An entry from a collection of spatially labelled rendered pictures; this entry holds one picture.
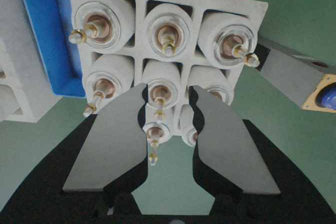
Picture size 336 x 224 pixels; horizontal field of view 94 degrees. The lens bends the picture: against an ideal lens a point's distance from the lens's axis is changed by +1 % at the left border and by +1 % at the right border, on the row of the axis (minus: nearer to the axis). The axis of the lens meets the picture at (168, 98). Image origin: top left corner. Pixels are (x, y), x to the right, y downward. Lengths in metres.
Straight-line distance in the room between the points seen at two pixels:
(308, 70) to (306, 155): 0.85
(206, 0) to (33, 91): 0.51
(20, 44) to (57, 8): 0.15
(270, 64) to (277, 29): 0.22
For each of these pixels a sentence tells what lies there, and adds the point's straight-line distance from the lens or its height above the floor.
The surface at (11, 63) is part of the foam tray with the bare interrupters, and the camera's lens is 0.53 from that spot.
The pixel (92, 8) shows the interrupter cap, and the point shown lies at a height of 0.25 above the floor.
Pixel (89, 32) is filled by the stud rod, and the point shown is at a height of 0.30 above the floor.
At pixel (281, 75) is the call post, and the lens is 0.42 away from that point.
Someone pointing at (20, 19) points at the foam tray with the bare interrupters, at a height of 0.11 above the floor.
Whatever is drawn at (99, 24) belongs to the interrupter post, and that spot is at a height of 0.27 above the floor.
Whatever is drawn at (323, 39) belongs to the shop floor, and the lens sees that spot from 0.76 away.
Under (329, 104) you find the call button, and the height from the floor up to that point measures 0.33.
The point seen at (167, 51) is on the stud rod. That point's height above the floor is 0.34.
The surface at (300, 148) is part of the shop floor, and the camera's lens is 1.11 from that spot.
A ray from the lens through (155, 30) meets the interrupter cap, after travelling 0.29.
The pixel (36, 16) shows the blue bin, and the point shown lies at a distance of 0.54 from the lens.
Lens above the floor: 0.54
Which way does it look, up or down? 57 degrees down
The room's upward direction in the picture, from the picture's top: 179 degrees clockwise
